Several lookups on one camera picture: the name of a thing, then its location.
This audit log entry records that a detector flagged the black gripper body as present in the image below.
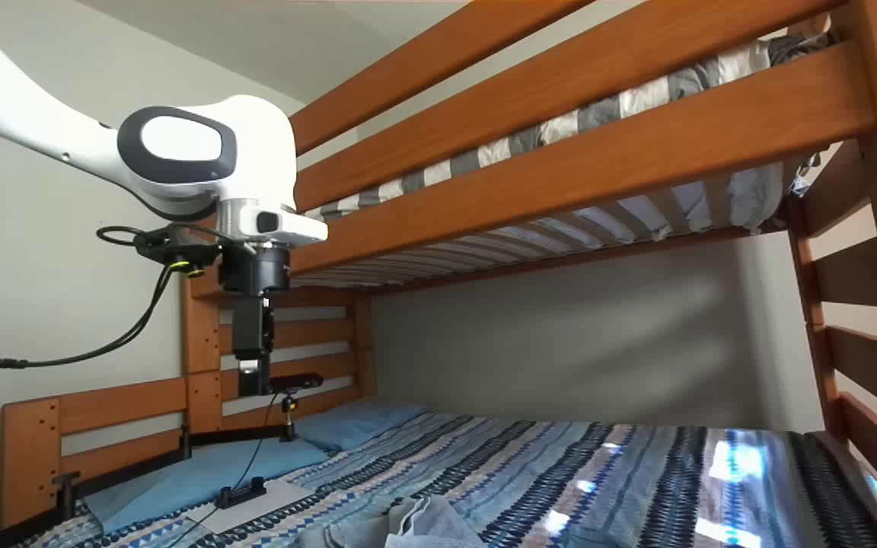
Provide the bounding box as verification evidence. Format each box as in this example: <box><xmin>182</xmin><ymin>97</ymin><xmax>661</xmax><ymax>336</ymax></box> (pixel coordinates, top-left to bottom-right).
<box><xmin>218</xmin><ymin>240</ymin><xmax>291</xmax><ymax>354</ymax></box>

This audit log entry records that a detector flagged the blue grey cloth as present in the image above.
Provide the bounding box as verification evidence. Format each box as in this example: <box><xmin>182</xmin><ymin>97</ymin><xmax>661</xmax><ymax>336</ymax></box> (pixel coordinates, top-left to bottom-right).
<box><xmin>319</xmin><ymin>494</ymin><xmax>489</xmax><ymax>548</ymax></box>

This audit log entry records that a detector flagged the small blue pillow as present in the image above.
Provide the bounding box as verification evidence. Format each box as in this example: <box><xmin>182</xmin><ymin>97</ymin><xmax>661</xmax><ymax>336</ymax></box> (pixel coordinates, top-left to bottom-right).
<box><xmin>291</xmin><ymin>395</ymin><xmax>431</xmax><ymax>456</ymax></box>

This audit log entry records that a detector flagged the large blue pillow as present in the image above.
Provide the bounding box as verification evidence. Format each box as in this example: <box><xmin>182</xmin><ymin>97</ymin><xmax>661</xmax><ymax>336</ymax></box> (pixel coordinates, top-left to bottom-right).
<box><xmin>83</xmin><ymin>435</ymin><xmax>332</xmax><ymax>536</ymax></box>

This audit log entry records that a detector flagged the black clamp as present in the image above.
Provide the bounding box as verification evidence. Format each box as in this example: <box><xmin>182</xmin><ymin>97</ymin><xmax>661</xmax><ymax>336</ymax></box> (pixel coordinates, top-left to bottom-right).
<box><xmin>51</xmin><ymin>468</ymin><xmax>84</xmax><ymax>521</ymax></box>

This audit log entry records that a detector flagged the blue patterned bedspread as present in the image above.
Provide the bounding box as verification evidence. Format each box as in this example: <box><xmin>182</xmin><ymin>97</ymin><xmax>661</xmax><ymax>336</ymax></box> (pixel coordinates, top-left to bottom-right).
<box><xmin>9</xmin><ymin>404</ymin><xmax>877</xmax><ymax>548</ymax></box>

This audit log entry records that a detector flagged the grey striped upper mattress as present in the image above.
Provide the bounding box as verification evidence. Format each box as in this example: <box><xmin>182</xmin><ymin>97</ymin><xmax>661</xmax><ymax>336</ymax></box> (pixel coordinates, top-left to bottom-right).
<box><xmin>299</xmin><ymin>13</ymin><xmax>844</xmax><ymax>292</ymax></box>

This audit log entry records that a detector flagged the black stereo camera bar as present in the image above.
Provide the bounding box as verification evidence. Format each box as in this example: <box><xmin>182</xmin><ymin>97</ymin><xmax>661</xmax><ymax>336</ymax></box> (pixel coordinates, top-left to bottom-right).
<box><xmin>249</xmin><ymin>370</ymin><xmax>325</xmax><ymax>395</ymax></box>

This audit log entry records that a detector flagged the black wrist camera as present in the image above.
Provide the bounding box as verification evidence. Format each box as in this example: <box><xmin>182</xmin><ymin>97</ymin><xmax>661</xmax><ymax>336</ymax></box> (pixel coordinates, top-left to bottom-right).
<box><xmin>137</xmin><ymin>222</ymin><xmax>224</xmax><ymax>273</ymax></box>

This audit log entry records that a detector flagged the black cable adapter box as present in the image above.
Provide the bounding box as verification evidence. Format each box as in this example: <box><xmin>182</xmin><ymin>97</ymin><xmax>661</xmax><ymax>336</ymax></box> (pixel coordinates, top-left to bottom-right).
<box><xmin>214</xmin><ymin>478</ymin><xmax>263</xmax><ymax>511</ymax></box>

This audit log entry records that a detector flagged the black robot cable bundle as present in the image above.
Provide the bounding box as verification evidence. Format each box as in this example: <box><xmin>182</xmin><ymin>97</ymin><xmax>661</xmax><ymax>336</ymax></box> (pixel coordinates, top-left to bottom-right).
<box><xmin>0</xmin><ymin>222</ymin><xmax>182</xmax><ymax>370</ymax></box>

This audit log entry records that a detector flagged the wooden bunk bed frame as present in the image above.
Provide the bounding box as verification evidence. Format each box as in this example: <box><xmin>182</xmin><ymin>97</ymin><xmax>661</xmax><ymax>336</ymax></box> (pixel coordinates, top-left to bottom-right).
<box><xmin>0</xmin><ymin>0</ymin><xmax>877</xmax><ymax>530</ymax></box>

